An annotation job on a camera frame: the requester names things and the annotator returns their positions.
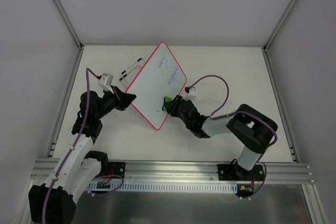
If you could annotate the aluminium corner post left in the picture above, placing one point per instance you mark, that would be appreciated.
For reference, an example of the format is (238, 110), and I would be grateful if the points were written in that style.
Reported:
(65, 18)

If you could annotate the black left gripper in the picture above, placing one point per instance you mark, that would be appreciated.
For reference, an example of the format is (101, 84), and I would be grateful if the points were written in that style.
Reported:
(117, 99)

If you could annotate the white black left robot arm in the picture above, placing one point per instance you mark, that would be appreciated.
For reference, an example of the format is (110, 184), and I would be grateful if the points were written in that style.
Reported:
(55, 200)

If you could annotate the white slotted cable duct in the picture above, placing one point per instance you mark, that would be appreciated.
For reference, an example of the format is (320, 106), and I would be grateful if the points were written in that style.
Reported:
(184, 187)

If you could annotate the aluminium right side rail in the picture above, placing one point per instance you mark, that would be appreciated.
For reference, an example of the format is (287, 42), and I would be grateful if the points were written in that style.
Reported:
(281, 109)

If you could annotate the green bone-shaped eraser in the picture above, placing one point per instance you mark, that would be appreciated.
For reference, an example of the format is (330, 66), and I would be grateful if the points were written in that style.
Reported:
(166, 102)

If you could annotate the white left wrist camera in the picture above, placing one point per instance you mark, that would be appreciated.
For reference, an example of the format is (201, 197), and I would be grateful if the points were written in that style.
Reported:
(105, 82)

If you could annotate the aluminium corner post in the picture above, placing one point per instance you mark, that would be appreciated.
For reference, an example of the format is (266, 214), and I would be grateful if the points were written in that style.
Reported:
(65, 18)
(281, 22)

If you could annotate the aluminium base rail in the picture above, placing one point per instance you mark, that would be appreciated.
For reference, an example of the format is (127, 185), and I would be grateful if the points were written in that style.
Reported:
(164, 171)

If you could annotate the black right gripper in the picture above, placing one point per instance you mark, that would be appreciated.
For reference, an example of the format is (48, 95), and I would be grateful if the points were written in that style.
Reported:
(177, 107)

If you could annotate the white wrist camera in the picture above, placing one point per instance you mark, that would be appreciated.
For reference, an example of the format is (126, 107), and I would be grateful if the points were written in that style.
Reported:
(191, 93)
(105, 82)

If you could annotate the pink framed whiteboard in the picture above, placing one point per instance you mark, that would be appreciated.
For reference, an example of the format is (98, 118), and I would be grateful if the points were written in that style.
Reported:
(161, 76)

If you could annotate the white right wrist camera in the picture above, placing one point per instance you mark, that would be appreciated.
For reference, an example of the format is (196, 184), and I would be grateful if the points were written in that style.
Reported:
(191, 93)

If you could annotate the aluminium corner post right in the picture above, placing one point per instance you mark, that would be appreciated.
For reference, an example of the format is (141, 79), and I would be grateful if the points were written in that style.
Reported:
(281, 22)

